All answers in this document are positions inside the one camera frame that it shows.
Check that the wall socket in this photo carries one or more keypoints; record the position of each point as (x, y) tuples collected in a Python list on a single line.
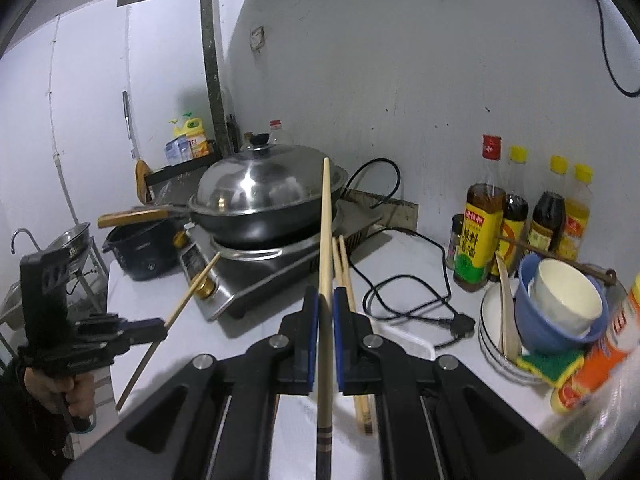
[(257, 37)]

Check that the steel wok lid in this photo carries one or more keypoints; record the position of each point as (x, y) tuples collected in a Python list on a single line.
[(260, 180)]

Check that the hanging wooden spatula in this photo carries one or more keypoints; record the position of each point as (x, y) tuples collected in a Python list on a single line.
[(142, 177)]

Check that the pale wooden rice spoon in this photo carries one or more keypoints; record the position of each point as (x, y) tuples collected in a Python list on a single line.
[(507, 310)]

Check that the white plate dark rim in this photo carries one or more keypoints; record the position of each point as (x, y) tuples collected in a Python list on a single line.
[(492, 330)]

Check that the yellow oil bottle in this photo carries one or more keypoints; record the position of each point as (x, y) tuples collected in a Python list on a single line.
[(577, 215)]

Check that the steel basin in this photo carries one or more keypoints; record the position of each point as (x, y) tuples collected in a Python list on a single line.
[(75, 237)]

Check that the dark sauce bottle yellow cap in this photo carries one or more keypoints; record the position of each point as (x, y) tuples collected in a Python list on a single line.
[(515, 210), (547, 215)]

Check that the yellow oil jug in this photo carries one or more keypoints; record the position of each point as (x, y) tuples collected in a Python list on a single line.
[(195, 137)]

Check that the person's left hand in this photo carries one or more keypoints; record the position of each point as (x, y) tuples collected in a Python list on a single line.
[(45, 387)]

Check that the steel induction cooker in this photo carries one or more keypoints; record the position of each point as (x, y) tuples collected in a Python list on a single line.
[(240, 280)]

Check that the orange dish soap bottle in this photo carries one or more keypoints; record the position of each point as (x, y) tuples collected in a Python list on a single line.
[(600, 360)]

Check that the red cap sauce bottle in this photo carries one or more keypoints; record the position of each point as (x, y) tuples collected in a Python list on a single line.
[(477, 240)]

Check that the clear plastic bag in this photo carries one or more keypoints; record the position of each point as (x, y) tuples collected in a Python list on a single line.
[(610, 425)]

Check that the black kitchen rack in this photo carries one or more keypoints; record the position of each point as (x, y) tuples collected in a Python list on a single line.
[(170, 172)]

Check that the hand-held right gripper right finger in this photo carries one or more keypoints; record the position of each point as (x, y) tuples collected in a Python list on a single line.
[(340, 340)]

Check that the white bowl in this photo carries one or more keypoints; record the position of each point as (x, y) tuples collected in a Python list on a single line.
[(565, 295)]

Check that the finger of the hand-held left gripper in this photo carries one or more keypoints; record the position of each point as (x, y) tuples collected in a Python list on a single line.
[(145, 331)]

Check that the blue bowl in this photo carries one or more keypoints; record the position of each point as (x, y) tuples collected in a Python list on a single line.
[(545, 330)]

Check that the grey vertical pipe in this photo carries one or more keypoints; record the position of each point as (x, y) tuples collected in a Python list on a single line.
[(212, 75)]

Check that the small spice jar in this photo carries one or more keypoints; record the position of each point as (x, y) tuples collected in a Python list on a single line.
[(456, 240)]

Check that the yellow green sponge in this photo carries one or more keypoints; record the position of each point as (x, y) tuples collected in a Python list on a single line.
[(550, 365)]

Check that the black rice cooker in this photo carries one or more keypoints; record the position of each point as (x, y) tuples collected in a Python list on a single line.
[(140, 255)]

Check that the black wok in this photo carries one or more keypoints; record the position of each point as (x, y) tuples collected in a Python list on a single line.
[(240, 227)]

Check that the clear bottle red cap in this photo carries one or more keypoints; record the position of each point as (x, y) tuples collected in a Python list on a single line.
[(280, 135)]

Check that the blue white carton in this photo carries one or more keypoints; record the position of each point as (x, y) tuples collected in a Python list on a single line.
[(177, 152)]

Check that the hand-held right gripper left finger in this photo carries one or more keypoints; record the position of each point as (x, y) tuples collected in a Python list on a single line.
[(311, 340)]

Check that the dark glass bottle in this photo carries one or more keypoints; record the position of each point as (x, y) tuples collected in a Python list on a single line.
[(232, 135)]

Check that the steel faucet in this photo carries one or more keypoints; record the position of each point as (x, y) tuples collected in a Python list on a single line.
[(17, 234)]

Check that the hanging metal utensil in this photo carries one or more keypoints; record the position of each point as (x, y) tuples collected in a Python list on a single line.
[(127, 115)]

